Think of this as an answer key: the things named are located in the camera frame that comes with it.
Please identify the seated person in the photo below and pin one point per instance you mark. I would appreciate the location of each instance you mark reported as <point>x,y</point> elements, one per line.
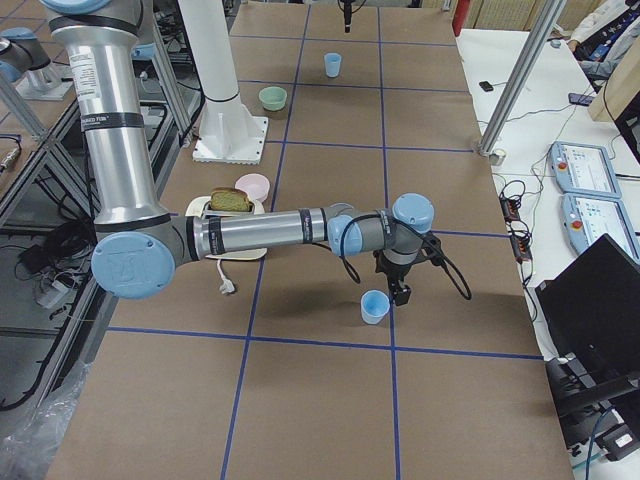
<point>602,39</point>

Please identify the pink bowl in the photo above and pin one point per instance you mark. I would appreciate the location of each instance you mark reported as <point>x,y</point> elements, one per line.
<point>255,185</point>

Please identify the upper teach pendant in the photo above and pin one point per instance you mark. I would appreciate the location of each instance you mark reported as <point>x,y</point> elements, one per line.
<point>583,169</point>

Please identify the green bowl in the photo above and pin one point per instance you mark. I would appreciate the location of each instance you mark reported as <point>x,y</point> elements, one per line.
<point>273,98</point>

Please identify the lower teach pendant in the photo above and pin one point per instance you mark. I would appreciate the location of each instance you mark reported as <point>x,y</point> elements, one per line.
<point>587,218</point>

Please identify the teach pendant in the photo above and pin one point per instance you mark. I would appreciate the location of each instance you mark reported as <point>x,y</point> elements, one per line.
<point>583,169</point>
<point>587,218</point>

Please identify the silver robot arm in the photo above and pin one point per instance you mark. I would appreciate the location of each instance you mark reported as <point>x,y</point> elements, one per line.
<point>140,244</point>

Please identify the blue cup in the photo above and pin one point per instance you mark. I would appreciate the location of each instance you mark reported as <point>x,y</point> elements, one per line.
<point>332,64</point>
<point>374,305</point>

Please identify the toast slice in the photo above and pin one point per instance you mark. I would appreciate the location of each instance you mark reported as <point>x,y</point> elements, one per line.
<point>229,199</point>

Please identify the small black device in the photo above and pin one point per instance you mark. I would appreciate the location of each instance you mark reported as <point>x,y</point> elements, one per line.
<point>486,86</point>

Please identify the white pedestal column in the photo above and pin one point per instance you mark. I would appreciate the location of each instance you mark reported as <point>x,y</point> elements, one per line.
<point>228,132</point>

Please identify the white toaster plug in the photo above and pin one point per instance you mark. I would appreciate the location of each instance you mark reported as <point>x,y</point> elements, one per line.
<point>226,287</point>

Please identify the orange black usb hub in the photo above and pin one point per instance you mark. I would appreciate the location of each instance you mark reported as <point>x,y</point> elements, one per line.
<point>519,233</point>

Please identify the aluminium frame post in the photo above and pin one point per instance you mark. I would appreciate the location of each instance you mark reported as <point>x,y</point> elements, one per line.
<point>525,62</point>

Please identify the cream toaster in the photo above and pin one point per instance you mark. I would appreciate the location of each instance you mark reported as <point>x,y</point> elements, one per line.
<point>200,207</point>

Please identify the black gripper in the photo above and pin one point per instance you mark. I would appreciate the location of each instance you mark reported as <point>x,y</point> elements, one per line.
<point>397,274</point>
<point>346,10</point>

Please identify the black laptop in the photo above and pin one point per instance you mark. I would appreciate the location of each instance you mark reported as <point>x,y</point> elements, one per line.
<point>592,308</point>

